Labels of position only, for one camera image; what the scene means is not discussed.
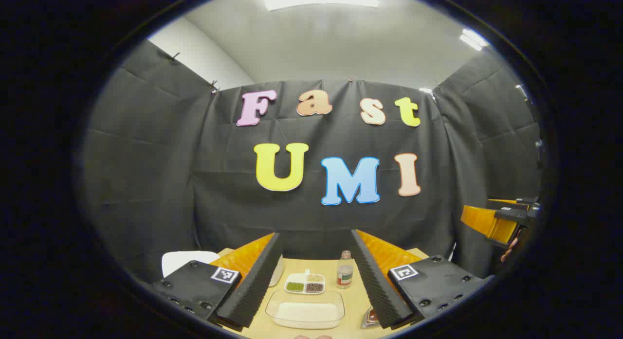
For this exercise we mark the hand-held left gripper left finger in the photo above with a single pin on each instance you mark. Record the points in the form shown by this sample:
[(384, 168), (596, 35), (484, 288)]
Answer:
[(258, 280)]

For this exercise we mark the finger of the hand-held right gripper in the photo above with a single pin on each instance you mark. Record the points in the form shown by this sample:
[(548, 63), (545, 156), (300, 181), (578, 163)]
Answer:
[(484, 221)]

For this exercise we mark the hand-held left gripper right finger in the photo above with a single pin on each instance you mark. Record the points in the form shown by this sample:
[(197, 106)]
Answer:
[(377, 285)]

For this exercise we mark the glass dish of white rice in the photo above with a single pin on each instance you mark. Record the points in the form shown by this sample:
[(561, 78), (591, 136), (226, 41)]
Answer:
[(306, 312)]

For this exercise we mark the white rice cooker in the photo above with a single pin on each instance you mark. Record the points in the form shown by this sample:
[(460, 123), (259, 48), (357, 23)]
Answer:
[(187, 261)]

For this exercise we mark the clear bottle with red label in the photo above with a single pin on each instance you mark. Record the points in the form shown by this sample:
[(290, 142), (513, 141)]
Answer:
[(344, 276)]

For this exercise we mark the white divided grain dish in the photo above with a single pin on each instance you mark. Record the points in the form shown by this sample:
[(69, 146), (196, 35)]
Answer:
[(305, 283)]

